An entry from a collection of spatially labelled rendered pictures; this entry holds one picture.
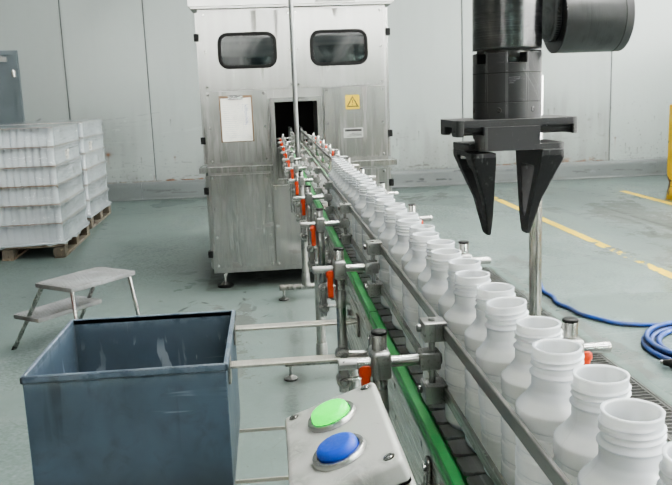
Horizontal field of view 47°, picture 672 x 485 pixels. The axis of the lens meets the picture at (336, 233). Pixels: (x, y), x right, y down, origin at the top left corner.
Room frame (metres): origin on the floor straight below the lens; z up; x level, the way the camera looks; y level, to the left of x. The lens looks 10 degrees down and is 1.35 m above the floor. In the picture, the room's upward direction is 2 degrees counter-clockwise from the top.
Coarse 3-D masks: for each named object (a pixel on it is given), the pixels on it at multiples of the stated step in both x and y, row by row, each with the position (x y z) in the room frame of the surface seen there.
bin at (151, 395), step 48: (96, 336) 1.42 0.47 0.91; (144, 336) 1.43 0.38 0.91; (192, 336) 1.43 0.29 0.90; (48, 384) 1.12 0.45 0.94; (96, 384) 1.12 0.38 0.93; (144, 384) 1.13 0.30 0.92; (192, 384) 1.13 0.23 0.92; (48, 432) 1.11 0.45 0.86; (96, 432) 1.12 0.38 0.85; (144, 432) 1.13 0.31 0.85; (192, 432) 1.13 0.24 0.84; (240, 432) 1.39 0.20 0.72; (48, 480) 1.11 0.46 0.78; (96, 480) 1.12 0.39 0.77; (144, 480) 1.13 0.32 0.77; (192, 480) 1.13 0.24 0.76; (240, 480) 1.19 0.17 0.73
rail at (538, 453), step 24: (336, 192) 1.98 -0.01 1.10; (336, 216) 2.01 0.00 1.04; (384, 288) 1.19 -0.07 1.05; (408, 288) 0.96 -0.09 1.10; (432, 312) 0.82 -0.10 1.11; (408, 336) 0.97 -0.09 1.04; (480, 384) 0.63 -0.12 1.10; (456, 408) 0.71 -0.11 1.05; (504, 408) 0.56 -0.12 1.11; (528, 432) 0.51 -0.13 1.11; (480, 456) 0.63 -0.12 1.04; (504, 480) 0.57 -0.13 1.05; (552, 480) 0.46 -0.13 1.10
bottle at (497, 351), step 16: (496, 304) 0.67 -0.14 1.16; (512, 304) 0.67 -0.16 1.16; (496, 320) 0.65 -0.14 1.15; (512, 320) 0.64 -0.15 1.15; (496, 336) 0.65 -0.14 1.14; (512, 336) 0.64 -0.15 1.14; (480, 352) 0.66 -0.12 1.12; (496, 352) 0.64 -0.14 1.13; (512, 352) 0.64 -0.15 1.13; (480, 368) 0.65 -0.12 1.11; (496, 368) 0.64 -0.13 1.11; (496, 384) 0.64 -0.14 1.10; (480, 400) 0.66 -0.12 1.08; (480, 416) 0.66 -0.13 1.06; (496, 416) 0.64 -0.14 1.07; (496, 432) 0.64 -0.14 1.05; (496, 448) 0.64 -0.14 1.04; (496, 464) 0.64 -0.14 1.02
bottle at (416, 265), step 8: (416, 232) 1.03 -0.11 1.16; (424, 232) 1.03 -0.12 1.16; (432, 232) 1.03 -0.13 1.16; (416, 240) 1.00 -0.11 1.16; (424, 240) 1.00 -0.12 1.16; (416, 248) 1.00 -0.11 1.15; (424, 248) 1.00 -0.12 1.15; (416, 256) 1.00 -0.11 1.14; (424, 256) 1.00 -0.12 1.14; (408, 264) 1.01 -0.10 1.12; (416, 264) 1.00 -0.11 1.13; (424, 264) 0.99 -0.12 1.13; (408, 272) 1.00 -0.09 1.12; (416, 272) 0.99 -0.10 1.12; (416, 280) 0.99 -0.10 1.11; (408, 296) 1.00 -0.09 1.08; (408, 304) 1.00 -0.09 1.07; (416, 304) 0.99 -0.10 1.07; (408, 312) 1.00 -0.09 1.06; (416, 312) 0.99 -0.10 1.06; (408, 320) 1.00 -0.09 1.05; (416, 320) 0.99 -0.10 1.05; (416, 336) 0.99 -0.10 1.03; (408, 344) 1.00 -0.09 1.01
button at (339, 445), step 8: (344, 432) 0.50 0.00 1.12; (328, 440) 0.50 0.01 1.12; (336, 440) 0.49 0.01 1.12; (344, 440) 0.49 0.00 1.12; (352, 440) 0.49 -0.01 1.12; (320, 448) 0.49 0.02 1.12; (328, 448) 0.49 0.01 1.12; (336, 448) 0.48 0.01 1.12; (344, 448) 0.48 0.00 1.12; (352, 448) 0.48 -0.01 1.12; (320, 456) 0.48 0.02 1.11; (328, 456) 0.48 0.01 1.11; (336, 456) 0.48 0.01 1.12; (344, 456) 0.48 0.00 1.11
